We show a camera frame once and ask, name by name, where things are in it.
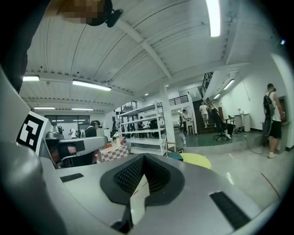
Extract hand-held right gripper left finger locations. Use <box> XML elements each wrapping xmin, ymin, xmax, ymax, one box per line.
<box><xmin>57</xmin><ymin>153</ymin><xmax>145</xmax><ymax>234</ymax></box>

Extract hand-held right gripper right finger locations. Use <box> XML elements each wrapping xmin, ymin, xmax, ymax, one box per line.
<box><xmin>134</xmin><ymin>154</ymin><xmax>262</xmax><ymax>235</ymax></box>

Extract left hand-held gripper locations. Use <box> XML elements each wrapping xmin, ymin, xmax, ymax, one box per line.
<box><xmin>16</xmin><ymin>110</ymin><xmax>108</xmax><ymax>169</ymax></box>

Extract yellow round table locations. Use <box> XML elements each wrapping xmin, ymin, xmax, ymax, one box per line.
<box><xmin>180</xmin><ymin>153</ymin><xmax>212</xmax><ymax>170</ymax></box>

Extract red checkered tablecloth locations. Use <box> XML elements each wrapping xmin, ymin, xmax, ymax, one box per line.
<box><xmin>96</xmin><ymin>142</ymin><xmax>130</xmax><ymax>164</ymax></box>

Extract flower vase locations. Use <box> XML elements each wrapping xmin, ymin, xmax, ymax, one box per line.
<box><xmin>113</xmin><ymin>132</ymin><xmax>123</xmax><ymax>148</ymax></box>

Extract wooden chair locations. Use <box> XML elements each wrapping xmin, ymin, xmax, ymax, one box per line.
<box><xmin>165</xmin><ymin>141</ymin><xmax>184</xmax><ymax>154</ymax></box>

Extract white metal shelf rack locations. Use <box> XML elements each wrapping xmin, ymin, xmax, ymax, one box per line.
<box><xmin>119</xmin><ymin>101</ymin><xmax>168</xmax><ymax>157</ymax></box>

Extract dark staircase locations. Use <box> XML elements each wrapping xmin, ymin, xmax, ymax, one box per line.
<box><xmin>192</xmin><ymin>98</ymin><xmax>222</xmax><ymax>135</ymax></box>

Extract black office chair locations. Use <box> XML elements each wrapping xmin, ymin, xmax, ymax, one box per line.
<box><xmin>210</xmin><ymin>108</ymin><xmax>233</xmax><ymax>141</ymax></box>

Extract white pillar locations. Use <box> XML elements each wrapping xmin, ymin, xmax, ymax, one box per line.
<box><xmin>158</xmin><ymin>84</ymin><xmax>176</xmax><ymax>144</ymax></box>

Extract white cabinet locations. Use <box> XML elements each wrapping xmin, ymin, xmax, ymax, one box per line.
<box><xmin>233</xmin><ymin>112</ymin><xmax>251</xmax><ymax>133</ymax></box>

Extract black balcony railing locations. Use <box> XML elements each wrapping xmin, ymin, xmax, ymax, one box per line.
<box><xmin>169</xmin><ymin>95</ymin><xmax>190</xmax><ymax>106</ymax></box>

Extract person's black shirt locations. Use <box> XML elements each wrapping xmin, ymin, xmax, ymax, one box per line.
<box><xmin>3</xmin><ymin>0</ymin><xmax>52</xmax><ymax>94</ymax></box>

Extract person's head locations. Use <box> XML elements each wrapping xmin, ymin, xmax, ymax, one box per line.
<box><xmin>45</xmin><ymin>0</ymin><xmax>106</xmax><ymax>25</ymax></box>

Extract black floor cable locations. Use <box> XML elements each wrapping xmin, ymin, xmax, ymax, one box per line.
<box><xmin>243</xmin><ymin>134</ymin><xmax>266</xmax><ymax>155</ymax></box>

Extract black head-worn camera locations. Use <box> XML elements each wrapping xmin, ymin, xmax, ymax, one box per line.
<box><xmin>88</xmin><ymin>0</ymin><xmax>124</xmax><ymax>28</ymax></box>

